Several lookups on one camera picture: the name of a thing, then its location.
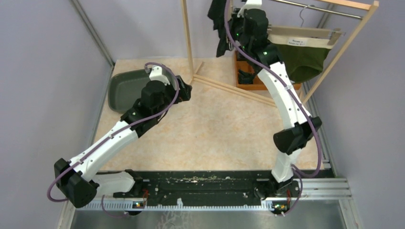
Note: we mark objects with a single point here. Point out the green underwear with cream waistband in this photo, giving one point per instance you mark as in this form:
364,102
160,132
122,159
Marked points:
303,57

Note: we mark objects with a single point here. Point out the black striped garment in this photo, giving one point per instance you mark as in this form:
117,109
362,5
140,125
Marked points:
219,15

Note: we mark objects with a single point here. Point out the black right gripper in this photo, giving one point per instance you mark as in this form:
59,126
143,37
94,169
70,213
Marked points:
233,21

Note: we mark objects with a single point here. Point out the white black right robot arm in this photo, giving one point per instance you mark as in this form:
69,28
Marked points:
299,125

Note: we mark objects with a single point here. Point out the beige clip hanger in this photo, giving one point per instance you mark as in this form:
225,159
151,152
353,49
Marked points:
318,33

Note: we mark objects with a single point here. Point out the dark rolled sock front left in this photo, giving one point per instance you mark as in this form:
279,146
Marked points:
245,77

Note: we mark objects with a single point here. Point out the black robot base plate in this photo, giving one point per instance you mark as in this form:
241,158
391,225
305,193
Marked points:
214,189

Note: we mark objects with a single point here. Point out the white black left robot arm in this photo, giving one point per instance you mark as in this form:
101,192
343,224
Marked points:
79,178

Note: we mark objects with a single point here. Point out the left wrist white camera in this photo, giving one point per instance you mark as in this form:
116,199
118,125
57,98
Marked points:
157,73

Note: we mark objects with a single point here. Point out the grey-green plastic tub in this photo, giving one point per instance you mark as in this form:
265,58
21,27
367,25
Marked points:
125,88

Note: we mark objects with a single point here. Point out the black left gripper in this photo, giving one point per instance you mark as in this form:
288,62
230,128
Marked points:
184,93

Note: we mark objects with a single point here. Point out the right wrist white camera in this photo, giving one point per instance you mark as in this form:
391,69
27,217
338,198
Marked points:
249,4

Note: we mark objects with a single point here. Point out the wrist white camera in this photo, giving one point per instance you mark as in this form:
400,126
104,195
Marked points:
157,73
249,4

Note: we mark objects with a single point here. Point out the aluminium front rail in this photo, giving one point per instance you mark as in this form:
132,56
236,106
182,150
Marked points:
328,189

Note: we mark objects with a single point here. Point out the orange wooden compartment tray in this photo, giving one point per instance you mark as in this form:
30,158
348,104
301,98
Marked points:
241,64

